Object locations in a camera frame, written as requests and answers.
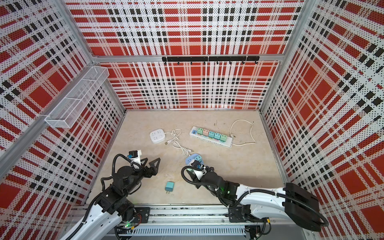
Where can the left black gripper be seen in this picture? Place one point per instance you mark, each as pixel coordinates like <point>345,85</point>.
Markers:
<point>153,170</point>

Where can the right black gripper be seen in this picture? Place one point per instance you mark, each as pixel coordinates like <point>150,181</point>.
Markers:
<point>208,170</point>

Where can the white square power strip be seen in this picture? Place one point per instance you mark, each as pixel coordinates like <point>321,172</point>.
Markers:
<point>157,136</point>

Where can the blue square power strip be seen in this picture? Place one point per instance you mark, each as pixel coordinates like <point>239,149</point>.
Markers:
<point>190,160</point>

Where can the long white power strip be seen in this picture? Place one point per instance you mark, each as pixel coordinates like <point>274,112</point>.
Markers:
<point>193,133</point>

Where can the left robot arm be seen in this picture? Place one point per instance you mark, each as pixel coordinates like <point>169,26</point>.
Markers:
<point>111,206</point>

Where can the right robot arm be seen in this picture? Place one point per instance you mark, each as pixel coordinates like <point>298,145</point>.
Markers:
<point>290,202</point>

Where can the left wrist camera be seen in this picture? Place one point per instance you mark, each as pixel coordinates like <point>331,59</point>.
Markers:
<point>135,156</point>

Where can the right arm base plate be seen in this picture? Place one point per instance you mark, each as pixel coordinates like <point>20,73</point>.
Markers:
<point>242,214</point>

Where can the aluminium front rail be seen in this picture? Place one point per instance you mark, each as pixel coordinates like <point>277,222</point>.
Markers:
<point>168,215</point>

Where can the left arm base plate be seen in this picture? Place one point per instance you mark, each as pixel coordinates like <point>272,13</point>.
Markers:
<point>137,215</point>

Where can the white wire basket shelf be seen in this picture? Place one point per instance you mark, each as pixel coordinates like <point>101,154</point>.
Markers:
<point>69,109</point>

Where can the black hook rail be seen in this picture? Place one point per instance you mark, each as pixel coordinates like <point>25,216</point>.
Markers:
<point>212,59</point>

